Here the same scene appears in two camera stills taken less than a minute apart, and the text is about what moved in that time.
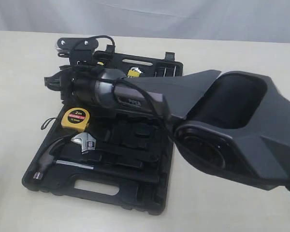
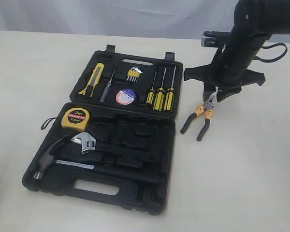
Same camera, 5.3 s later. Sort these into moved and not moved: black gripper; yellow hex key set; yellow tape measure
Moved: black gripper
Not moved: yellow tape measure; yellow hex key set
